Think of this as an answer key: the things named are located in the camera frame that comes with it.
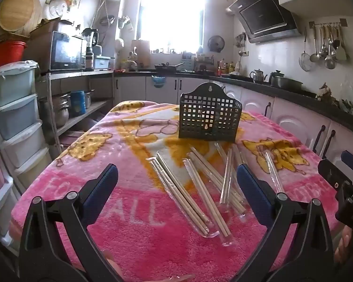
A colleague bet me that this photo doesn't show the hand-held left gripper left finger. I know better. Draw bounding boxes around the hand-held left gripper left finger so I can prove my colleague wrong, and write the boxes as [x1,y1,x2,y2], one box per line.
[18,163,120,282]

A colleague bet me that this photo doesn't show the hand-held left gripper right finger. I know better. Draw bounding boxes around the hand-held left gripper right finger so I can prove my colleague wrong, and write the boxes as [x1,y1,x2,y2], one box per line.
[236,164,342,282]

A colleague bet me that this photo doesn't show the pile of chopsticks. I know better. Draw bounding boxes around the pile of chopsticks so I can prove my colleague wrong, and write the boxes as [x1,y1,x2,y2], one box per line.
[145,142,285,246]

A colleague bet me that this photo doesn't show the black plastic chopstick basket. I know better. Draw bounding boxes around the black plastic chopstick basket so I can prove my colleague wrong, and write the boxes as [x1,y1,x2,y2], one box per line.
[178,82,243,143]

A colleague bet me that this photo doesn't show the hanging kitchen utensils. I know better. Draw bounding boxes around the hanging kitchen utensils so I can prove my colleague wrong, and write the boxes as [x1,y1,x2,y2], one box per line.
[235,32,248,57]

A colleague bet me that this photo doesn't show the person's right hand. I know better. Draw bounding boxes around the person's right hand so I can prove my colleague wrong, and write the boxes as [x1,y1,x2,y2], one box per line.
[334,226,353,264]

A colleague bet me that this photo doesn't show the person's left hand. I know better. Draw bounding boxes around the person's left hand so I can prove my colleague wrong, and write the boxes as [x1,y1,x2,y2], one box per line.
[101,250,196,282]

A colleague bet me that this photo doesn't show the pink printed blanket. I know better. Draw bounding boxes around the pink printed blanket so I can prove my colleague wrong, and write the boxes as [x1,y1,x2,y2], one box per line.
[10,100,351,282]

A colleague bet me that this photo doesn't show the metal kitchen shelf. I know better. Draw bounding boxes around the metal kitchen shelf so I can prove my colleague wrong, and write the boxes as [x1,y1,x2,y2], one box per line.
[37,70,116,155]

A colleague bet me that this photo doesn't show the black kitchen countertop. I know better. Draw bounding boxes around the black kitchen countertop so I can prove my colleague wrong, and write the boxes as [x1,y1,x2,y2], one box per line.
[115,67,353,131]

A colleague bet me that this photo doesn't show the blue tin can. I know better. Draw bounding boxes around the blue tin can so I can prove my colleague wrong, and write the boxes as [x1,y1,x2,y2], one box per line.
[71,90,87,116]

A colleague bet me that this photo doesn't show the small metal pot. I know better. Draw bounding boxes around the small metal pot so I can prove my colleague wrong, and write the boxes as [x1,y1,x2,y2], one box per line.
[84,90,95,109]

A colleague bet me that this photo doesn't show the stacked metal pots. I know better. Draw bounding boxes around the stacked metal pots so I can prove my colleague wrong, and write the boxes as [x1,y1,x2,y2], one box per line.
[38,92,72,129]

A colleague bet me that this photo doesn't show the metal basin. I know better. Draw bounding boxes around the metal basin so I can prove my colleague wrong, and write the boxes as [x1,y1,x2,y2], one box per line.
[275,76,303,90]

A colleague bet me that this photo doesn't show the metal ladle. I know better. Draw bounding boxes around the metal ladle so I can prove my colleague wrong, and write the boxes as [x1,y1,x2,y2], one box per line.
[310,25,321,63]
[324,25,337,70]

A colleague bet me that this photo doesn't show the metal spatula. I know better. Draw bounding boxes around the metal spatula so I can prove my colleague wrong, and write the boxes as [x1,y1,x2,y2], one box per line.
[335,25,348,61]

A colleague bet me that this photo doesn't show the dark lidded pot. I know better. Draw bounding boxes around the dark lidded pot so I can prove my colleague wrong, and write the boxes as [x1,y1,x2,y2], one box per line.
[269,70,284,86]

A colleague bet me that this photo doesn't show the metal kettle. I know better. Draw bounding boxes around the metal kettle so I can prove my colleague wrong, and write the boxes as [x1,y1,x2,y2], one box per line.
[250,68,268,83]

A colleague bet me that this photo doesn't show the plastic drawer tower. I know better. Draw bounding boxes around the plastic drawer tower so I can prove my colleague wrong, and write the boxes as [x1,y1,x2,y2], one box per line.
[0,60,52,241]

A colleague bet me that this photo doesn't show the blue hanging bin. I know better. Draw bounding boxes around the blue hanging bin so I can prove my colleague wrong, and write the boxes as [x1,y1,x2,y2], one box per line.
[151,76,167,89]

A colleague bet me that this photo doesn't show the grey plastic container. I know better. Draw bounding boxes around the grey plastic container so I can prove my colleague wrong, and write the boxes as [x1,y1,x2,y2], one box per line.
[93,55,112,71]

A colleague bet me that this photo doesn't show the condiment bottles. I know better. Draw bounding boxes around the condiment bottles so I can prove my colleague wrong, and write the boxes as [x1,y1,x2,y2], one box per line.
[216,59,242,76]

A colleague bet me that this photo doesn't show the black frying pan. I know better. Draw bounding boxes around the black frying pan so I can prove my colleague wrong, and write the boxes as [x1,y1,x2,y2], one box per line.
[154,63,185,72]

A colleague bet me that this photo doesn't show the spice rack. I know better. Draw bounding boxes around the spice rack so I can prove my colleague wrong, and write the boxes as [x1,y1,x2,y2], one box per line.
[194,55,216,73]

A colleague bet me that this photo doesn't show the wooden cutting board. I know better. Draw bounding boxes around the wooden cutting board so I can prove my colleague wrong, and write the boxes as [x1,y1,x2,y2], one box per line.
[131,39,151,68]

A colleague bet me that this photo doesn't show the blender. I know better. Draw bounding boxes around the blender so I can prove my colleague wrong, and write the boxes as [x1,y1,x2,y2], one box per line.
[82,28,100,70]

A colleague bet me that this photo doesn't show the black microwave oven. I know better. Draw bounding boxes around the black microwave oven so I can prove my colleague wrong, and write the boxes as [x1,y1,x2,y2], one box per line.
[24,31,87,72]

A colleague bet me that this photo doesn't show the red bucket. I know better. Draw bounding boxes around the red bucket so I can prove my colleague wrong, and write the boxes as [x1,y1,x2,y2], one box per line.
[0,41,28,71]

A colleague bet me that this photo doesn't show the black range hood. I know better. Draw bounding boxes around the black range hood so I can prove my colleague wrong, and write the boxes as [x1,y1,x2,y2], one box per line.
[226,0,302,44]

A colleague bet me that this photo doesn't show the kitchen window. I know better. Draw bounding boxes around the kitchen window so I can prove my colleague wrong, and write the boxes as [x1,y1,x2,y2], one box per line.
[138,0,207,55]

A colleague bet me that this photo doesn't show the white plastic dish cover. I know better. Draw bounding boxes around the white plastic dish cover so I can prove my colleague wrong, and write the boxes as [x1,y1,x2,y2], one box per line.
[48,0,69,19]

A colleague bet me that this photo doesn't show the round bamboo sieve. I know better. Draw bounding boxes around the round bamboo sieve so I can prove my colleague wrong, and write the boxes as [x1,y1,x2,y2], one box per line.
[0,0,42,33]

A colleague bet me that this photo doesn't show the wire strainer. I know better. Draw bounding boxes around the wire strainer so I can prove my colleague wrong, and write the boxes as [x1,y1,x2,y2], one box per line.
[298,28,313,72]

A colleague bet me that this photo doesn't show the utensil wall rail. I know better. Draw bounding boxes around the utensil wall rail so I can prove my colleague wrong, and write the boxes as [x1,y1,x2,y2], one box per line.
[309,18,348,27]

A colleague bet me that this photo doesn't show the wall fan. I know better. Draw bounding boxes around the wall fan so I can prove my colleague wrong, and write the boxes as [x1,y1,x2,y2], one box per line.
[207,35,226,54]

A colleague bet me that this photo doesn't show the white wall holder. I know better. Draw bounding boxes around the white wall holder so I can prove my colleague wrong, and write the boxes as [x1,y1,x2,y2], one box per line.
[118,16,135,32]

